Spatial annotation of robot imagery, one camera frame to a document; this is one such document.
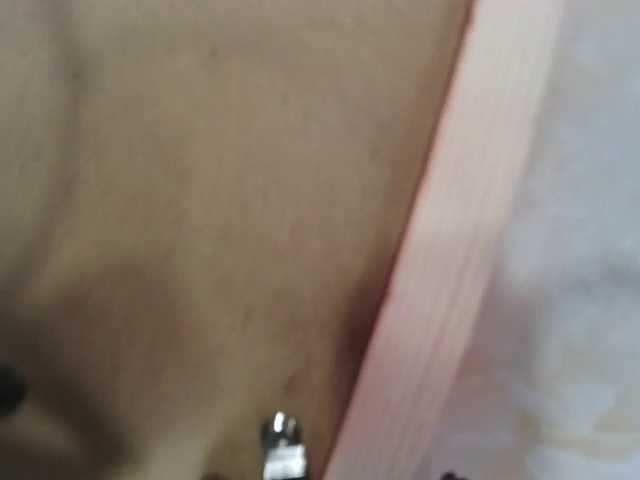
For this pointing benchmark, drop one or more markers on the brown frame backing board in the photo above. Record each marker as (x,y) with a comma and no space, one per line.
(201,206)

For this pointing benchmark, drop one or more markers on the red wooden picture frame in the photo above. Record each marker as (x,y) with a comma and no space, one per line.
(474,166)

